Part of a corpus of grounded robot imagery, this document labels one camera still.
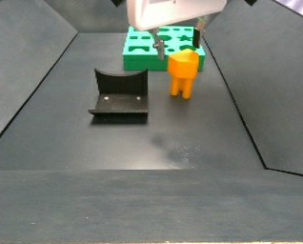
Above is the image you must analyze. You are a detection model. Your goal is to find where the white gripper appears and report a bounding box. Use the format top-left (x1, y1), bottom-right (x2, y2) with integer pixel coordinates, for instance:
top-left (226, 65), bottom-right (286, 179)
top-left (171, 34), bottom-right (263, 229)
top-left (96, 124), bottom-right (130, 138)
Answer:
top-left (126, 0), bottom-right (227, 60)

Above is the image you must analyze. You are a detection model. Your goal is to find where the black curved bracket stand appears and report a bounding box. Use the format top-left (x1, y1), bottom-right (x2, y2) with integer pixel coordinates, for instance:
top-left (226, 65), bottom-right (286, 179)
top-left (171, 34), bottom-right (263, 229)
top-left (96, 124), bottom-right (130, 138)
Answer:
top-left (90, 70), bottom-right (150, 115)

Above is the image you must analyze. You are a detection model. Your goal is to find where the orange three prong block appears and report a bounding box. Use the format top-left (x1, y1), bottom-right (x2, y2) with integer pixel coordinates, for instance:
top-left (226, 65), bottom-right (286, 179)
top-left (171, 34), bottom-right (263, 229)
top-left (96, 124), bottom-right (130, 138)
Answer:
top-left (168, 49), bottom-right (199, 99)

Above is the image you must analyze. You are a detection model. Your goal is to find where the green foam shape board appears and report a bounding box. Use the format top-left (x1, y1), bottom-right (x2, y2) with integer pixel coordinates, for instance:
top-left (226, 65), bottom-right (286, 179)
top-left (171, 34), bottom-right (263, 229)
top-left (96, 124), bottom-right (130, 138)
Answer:
top-left (123, 26), bottom-right (206, 71)

